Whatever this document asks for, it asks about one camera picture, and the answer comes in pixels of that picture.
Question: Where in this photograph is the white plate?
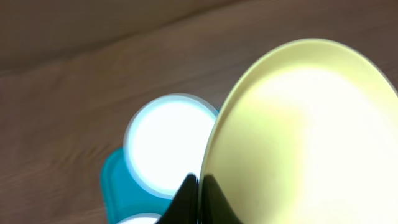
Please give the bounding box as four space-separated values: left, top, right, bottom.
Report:
117 213 161 224

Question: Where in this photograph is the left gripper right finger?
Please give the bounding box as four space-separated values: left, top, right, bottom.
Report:
201 175 242 224

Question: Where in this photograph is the blue plastic tray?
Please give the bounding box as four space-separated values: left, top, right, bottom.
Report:
101 146 174 223

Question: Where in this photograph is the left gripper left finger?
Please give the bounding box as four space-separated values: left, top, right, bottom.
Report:
156 174 198 224

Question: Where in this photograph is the green rimmed plate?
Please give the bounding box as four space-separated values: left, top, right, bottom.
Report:
200 39 397 223

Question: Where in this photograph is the light blue rimmed plate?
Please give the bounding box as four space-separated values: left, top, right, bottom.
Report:
123 93 218 199

